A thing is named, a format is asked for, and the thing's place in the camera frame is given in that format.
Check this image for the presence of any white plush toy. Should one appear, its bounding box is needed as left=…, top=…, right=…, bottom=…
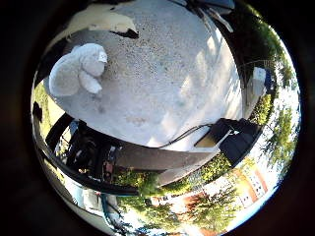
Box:
left=47, top=42, right=109, bottom=98

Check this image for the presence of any white box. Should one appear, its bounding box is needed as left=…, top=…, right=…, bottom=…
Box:
left=251, top=66, right=268, bottom=98

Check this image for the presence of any blue object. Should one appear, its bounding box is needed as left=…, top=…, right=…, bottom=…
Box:
left=264, top=68, right=274, bottom=92

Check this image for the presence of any red brick building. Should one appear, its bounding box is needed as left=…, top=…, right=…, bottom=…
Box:
left=200, top=165, right=274, bottom=210

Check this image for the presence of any black laptop cable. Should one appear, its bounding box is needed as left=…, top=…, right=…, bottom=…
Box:
left=157, top=123, right=215, bottom=149

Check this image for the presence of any teal hose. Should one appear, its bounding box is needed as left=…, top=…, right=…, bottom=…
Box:
left=99, top=193, right=119, bottom=230

